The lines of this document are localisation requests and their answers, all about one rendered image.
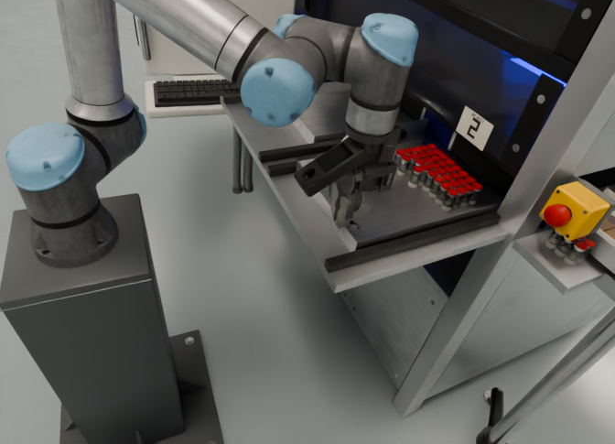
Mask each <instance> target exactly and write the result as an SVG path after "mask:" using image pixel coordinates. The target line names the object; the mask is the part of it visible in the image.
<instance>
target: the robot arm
mask: <svg viewBox="0 0 615 444"><path fill-rule="evenodd" d="M55 2H56V7H57V11H58V17H59V26H60V31H61V36H62V41H63V46H64V51H65V56H66V61H67V66H68V72H69V76H70V86H71V90H72V92H71V93H70V94H69V95H68V96H67V97H66V99H65V108H66V113H67V117H68V121H67V122H66V123H65V124H64V123H57V122H51V123H44V124H42V125H41V126H36V125H33V126H31V127H29V128H27V129H25V130H23V131H22V132H20V133H19V134H17V135H16V136H15V137H14V138H13V139H12V140H11V141H10V143H9V144H8V146H7V149H6V152H5V160H6V163H7V165H8V167H9V174H10V177H11V179H12V180H13V181H14V183H15V184H16V186H17V188H18V191H19V193H20V195H21V197H22V199H23V202H24V203H25V205H26V207H27V211H28V213H29V215H30V217H31V219H32V231H31V244H32V247H33V250H34V252H35V254H36V256H37V258H38V259H39V260H40V261H41V262H42V263H44V264H46V265H49V266H53V267H57V268H73V267H79V266H83V265H88V264H90V263H93V262H95V261H97V260H99V259H101V258H102V257H104V256H105V255H106V254H108V253H109V252H110V251H111V250H112V249H113V247H114V246H115V244H116V243H117V240H118V236H119V232H118V228H117V224H116V221H115V219H114V217H113V216H112V214H111V213H110V212H108V210H107V209H106V208H105V207H104V206H103V204H102V203H101V202H100V199H99V195H98V192H97V189H96V185H97V184H98V183H99V182H100V181H101V180H102V179H104V178H105V177H106V176H107V175H108V174H109V173H111V172H112V171H113V170H114V169H115V168H117V167H118V166H119V165H120V164H121V163H122V162H124V161H125V160H126V159H127V158H128V157H130V156H131V155H133V154H134V153H135V152H136V151H137V150H138V148H139V147H140V146H141V145H142V144H143V143H144V141H145V139H146V132H147V127H146V119H145V117H144V115H143V114H140V112H139V111H138V110H139V107H138V106H137V105H136V104H135V103H134V101H133V99H132V98H131V97H130V96H129V95H128V94H127V93H126V92H124V84H123V73H122V62H121V52H120V42H119V32H118V21H117V11H116V2H117V3H118V4H119V5H121V6H123V7H124V8H126V9H127V10H128V11H130V12H131V13H133V14H134V15H136V16H137V17H139V18H140V19H142V20H143V21H145V22H146V23H147V24H148V25H149V26H151V27H153V28H154V29H155V30H157V31H158V32H160V33H161V34H163V35H164V36H165V37H167V38H169V39H170V40H172V41H173V42H174V43H176V44H177V45H179V46H180V47H182V48H183V49H184V50H186V51H187V52H188V53H190V54H191V55H192V56H194V57H195V58H197V59H198V60H200V61H201V62H203V63H204V64H206V65H207V66H209V67H210V68H211V69H213V70H215V71H216V72H218V73H219V74H220V75H221V76H222V77H224V78H225V79H227V80H228V81H230V82H232V83H233V84H235V85H236V86H237V87H239V88H240V89H241V98H242V102H243V106H244V107H245V108H246V109H247V111H248V112H249V114H250V116H251V117H252V118H253V119H254V120H255V121H257V122H259V123H260V124H262V125H266V126H270V127H283V126H286V125H290V124H292V123H293V122H295V121H296V119H297V118H298V117H299V116H300V115H301V114H302V113H303V112H305V111H306V110H307V108H308V107H309V106H310V105H311V104H312V102H313V99H314V96H315V95H316V93H317V91H318V89H319V88H320V87H321V85H322V84H323V82H324V81H325V80H330V81H337V82H342V83H348V84H351V93H350V99H349V104H348V109H347V113H346V124H345V133H346V134H347V135H348V136H349V137H348V138H346V139H345V140H343V141H342V142H340V143H338V144H337V145H335V146H334V147H333V148H331V149H330V150H328V151H327V152H325V153H324V154H322V155H321V156H319V157H317V158H316V159H314V160H313V161H311V162H310V163H308V164H307V165H305V166H304V167H302V168H301V169H299V170H298V171H296V172H295V173H294V178H295V179H296V181H297V183H298V185H299V186H300V187H301V189H302V190H303V191H304V192H305V193H306V195H307V196H308V197H312V196H314V195H315V194H317V193H318V192H320V191H321V190H323V189H325V188H326V187H327V186H329V197H330V208H331V213H332V218H333V221H334V222H335V224H336V225H337V226H338V228H342V227H345V226H346V225H347V224H348V223H349V222H350V221H351V220H353V219H356V218H358V217H360V216H362V215H364V214H366V213H368V212H369V211H370V209H371V205H370V204H366V203H363V199H364V195H363V194H362V192H365V191H367V192H371V191H375V190H379V191H378V192H379V193H380V192H384V191H388V190H391V187H392V184H393V181H394V176H395V172H396V170H397V167H398V166H397V165H396V164H395V163H394V162H393V157H394V151H395V149H396V145H397V142H398V139H399V135H400V133H401V129H402V128H401V127H399V126H398V125H395V120H396V117H397V114H398V111H399V107H400V102H401V100H402V96H403V93H404V89H405V84H406V81H407V77H408V74H409V71H410V68H411V66H412V65H413V62H414V55H415V47H416V43H417V40H418V29H417V27H416V25H415V24H414V23H413V22H412V21H410V20H409V19H407V18H404V17H402V16H397V15H392V14H382V13H376V14H371V15H368V16H367V17H366V18H365V19H364V22H363V25H362V26H361V27H350V26H346V25H342V24H338V23H333V22H329V21H325V20H320V19H316V18H312V17H311V16H306V15H300V16H297V15H291V14H284V15H281V16H280V17H279V18H278V19H277V21H276V25H275V26H274V29H273V32H272V31H271V30H269V29H268V28H267V27H265V26H263V25H262V24H261V23H259V22H258V21H257V20H255V19H254V18H252V17H251V16H249V15H248V14H247V13H245V12H244V11H243V10H242V9H241V8H240V7H238V6H237V5H235V4H234V3H232V2H231V1H230V0H55ZM391 164H392V165H391ZM392 173H393V175H392V177H391V181H390V184H389V185H386V184H387V180H388V178H389V175H390V174H392Z"/></svg>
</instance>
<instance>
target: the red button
mask: <svg viewBox="0 0 615 444"><path fill-rule="evenodd" d="M544 220H545V222H546V223H547V224H548V225H550V226H552V227H554V228H559V227H562V226H565V225H567V224H568V223H569V221H570V212H569V210H568V208H567V207H566V206H564V205H562V204H553V205H550V206H548V207H547V208H546V209H545V211H544Z"/></svg>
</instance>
